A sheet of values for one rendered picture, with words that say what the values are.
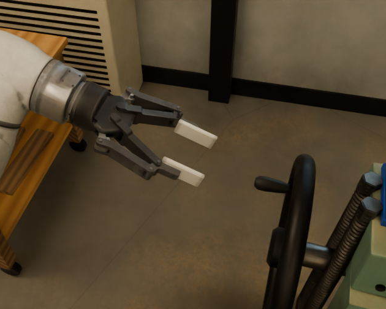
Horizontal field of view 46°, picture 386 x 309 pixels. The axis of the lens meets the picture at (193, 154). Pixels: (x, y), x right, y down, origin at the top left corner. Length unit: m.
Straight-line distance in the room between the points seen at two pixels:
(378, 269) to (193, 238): 1.12
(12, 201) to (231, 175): 0.81
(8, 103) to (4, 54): 0.07
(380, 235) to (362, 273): 0.05
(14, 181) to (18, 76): 0.95
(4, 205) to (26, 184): 0.10
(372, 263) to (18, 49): 0.56
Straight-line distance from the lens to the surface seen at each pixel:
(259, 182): 0.76
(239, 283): 1.57
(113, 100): 0.75
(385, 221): 0.57
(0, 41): 0.75
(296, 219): 0.57
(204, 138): 0.77
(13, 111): 0.75
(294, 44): 1.96
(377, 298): 0.63
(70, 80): 0.72
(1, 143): 0.75
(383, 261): 0.56
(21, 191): 1.64
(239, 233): 1.66
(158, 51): 2.10
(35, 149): 1.72
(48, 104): 0.72
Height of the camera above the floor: 1.41
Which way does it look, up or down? 49 degrees down
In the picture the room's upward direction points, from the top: straight up
